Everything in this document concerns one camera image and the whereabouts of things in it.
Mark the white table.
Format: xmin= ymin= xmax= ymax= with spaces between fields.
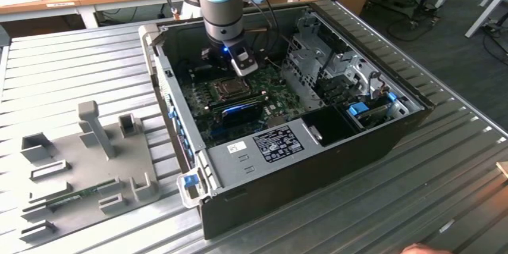
xmin=465 ymin=0 xmax=508 ymax=39

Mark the CPU chip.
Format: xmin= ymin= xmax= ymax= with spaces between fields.
xmin=221 ymin=80 xmax=245 ymax=95

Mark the green motherboard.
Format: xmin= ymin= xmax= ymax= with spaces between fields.
xmin=174 ymin=57 xmax=325 ymax=148

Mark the black PC case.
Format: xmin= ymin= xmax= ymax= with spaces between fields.
xmin=138 ymin=0 xmax=437 ymax=240

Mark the black graphics card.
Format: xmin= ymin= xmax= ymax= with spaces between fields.
xmin=219 ymin=100 xmax=265 ymax=127

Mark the metal drive cage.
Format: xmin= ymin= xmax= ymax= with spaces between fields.
xmin=285 ymin=8 xmax=373 ymax=102

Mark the wooden board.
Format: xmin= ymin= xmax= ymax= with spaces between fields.
xmin=495 ymin=161 xmax=508 ymax=184

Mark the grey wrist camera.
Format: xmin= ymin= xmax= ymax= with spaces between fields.
xmin=229 ymin=44 xmax=261 ymax=77

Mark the green RAM stick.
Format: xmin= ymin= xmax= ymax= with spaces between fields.
xmin=43 ymin=180 xmax=121 ymax=209
xmin=207 ymin=95 xmax=266 ymax=112

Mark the blue case latch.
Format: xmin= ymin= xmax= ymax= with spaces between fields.
xmin=181 ymin=173 xmax=199 ymax=190

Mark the CPU socket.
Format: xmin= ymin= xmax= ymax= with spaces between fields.
xmin=210 ymin=74 xmax=255 ymax=103

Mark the grey power supply unit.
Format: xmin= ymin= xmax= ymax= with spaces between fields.
xmin=203 ymin=118 xmax=325 ymax=190

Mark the grey parts rack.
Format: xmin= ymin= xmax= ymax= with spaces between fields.
xmin=18 ymin=100 xmax=163 ymax=244

